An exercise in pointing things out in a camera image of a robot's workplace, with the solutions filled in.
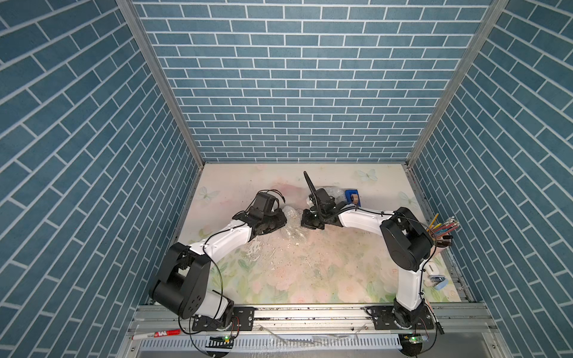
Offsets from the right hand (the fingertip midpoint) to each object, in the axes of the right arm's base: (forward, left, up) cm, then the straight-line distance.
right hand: (299, 224), depth 93 cm
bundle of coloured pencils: (-3, -52, +9) cm, 53 cm away
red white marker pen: (-42, +42, -2) cm, 60 cm away
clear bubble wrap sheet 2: (-4, +2, +3) cm, 5 cm away
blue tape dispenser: (+15, -21, +3) cm, 26 cm away
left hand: (-2, +2, +6) cm, 7 cm away
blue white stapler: (-18, -53, -3) cm, 56 cm away
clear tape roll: (+13, -24, +3) cm, 27 cm away
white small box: (-13, -52, -3) cm, 54 cm away
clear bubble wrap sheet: (+17, -16, +2) cm, 24 cm away
